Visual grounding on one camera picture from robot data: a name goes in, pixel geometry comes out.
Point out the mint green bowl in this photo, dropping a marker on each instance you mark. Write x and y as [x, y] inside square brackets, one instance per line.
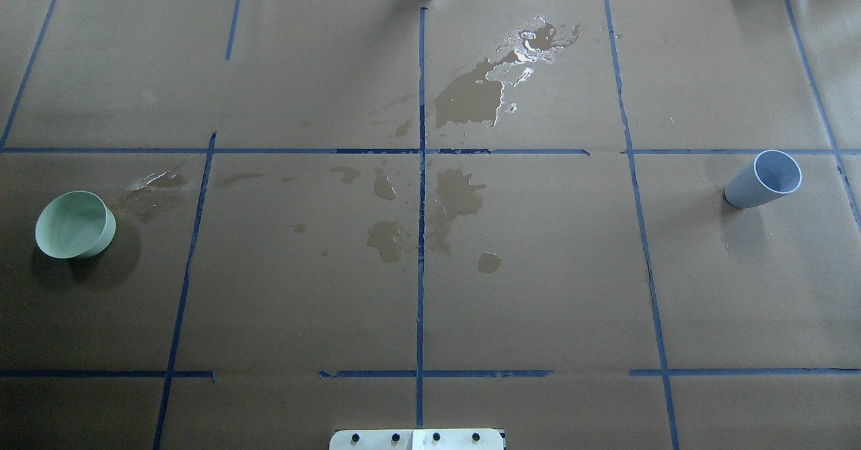
[76, 225]

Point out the light blue plastic cup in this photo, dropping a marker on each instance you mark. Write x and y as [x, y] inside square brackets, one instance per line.
[770, 176]

